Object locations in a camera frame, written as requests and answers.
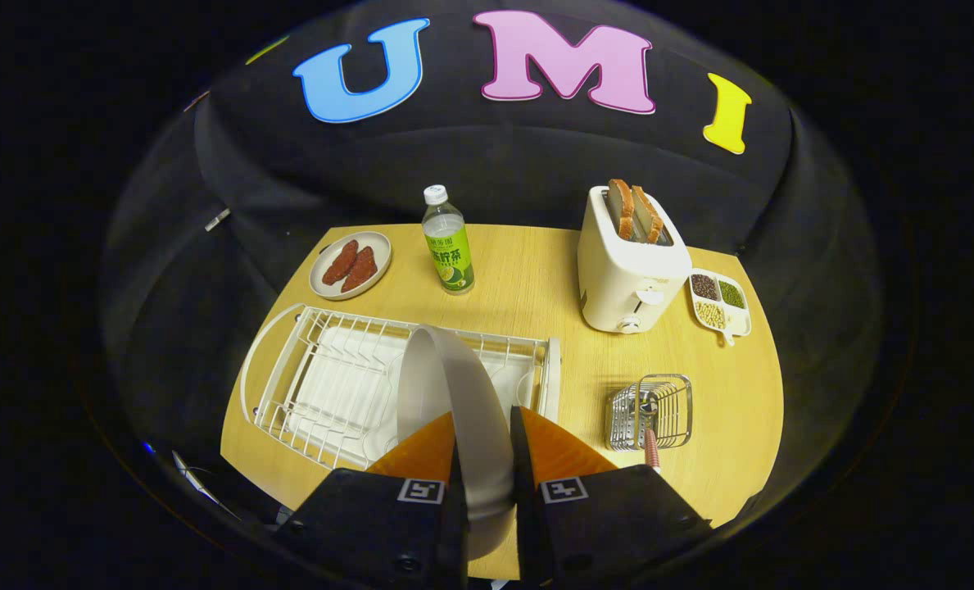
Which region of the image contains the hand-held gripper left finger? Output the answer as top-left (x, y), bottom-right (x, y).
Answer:
top-left (274, 410), bottom-right (469, 590)

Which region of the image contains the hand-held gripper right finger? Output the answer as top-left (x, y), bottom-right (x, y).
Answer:
top-left (510, 406), bottom-right (713, 587)

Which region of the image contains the spoon with reddish handle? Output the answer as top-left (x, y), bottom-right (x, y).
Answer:
top-left (638, 400), bottom-right (664, 470)

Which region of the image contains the chrome wire basket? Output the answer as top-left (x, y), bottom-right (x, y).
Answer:
top-left (607, 374), bottom-right (694, 452)

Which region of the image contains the white wire dish rack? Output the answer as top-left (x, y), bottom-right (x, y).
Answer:
top-left (239, 303), bottom-right (561, 470)

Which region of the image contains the grey round plate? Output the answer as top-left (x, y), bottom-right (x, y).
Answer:
top-left (396, 324), bottom-right (517, 562)

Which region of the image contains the white divided bean dish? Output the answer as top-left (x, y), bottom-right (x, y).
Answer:
top-left (687, 269), bottom-right (752, 347)

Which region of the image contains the small grey saucer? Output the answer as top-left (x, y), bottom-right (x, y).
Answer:
top-left (310, 231), bottom-right (392, 301)

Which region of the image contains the white toaster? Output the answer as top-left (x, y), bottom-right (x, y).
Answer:
top-left (577, 185), bottom-right (692, 334)

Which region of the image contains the red meat slice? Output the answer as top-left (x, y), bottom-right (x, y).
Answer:
top-left (322, 239), bottom-right (360, 286)
top-left (341, 246), bottom-right (378, 293)

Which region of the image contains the green label drink bottle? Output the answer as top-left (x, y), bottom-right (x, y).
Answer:
top-left (421, 184), bottom-right (476, 296)

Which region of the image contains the black backdrop cloth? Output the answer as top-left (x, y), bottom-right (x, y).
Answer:
top-left (102, 0), bottom-right (881, 509)

